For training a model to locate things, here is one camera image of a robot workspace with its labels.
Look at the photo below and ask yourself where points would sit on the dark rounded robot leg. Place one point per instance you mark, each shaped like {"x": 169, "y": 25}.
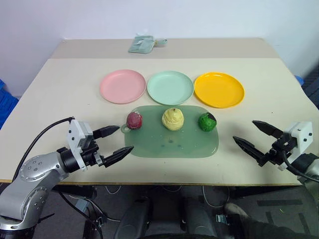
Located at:
{"x": 199, "y": 219}
{"x": 135, "y": 219}

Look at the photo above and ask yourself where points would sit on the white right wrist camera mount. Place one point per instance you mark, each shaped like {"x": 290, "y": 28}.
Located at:
{"x": 300, "y": 135}

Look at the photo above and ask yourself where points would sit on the green fruit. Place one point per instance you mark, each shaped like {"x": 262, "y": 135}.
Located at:
{"x": 207, "y": 122}

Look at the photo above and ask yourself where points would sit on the pink plate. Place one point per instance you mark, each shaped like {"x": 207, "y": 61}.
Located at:
{"x": 122, "y": 86}

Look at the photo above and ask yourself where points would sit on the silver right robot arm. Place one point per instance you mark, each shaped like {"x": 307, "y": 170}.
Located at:
{"x": 307, "y": 166}

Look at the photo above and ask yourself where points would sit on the blue plastic crate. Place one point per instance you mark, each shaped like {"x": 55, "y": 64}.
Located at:
{"x": 5, "y": 104}

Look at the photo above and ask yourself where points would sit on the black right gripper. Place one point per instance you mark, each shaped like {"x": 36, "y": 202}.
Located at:
{"x": 280, "y": 150}

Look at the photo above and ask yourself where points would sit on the yellow fruit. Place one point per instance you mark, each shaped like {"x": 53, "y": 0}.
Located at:
{"x": 173, "y": 120}

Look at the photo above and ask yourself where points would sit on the black ribbed case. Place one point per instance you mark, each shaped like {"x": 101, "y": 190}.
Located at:
{"x": 311, "y": 89}

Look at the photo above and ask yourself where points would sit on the yellow plate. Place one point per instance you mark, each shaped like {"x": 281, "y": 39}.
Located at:
{"x": 219, "y": 89}

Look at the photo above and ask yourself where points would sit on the translucent green cutting mat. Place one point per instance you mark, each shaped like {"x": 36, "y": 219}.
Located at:
{"x": 172, "y": 144}

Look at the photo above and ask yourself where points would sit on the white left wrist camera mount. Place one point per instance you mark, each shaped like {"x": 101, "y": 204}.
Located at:
{"x": 74, "y": 136}

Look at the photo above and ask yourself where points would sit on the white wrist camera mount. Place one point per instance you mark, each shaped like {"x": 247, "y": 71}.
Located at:
{"x": 74, "y": 136}
{"x": 300, "y": 135}

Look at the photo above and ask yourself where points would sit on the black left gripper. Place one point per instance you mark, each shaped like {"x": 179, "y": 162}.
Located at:
{"x": 92, "y": 154}

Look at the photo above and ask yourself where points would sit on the folded green cloth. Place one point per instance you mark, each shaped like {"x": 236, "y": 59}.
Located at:
{"x": 140, "y": 44}

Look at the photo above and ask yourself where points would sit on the blue object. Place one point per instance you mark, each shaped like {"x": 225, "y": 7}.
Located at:
{"x": 299, "y": 79}

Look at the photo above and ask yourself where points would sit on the mint green plate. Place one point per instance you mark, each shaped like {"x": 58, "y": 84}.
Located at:
{"x": 170, "y": 87}

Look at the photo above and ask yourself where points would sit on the red fruit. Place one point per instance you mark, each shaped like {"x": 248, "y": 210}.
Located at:
{"x": 134, "y": 120}

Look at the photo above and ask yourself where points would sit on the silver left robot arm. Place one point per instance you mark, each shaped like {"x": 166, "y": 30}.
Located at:
{"x": 30, "y": 179}

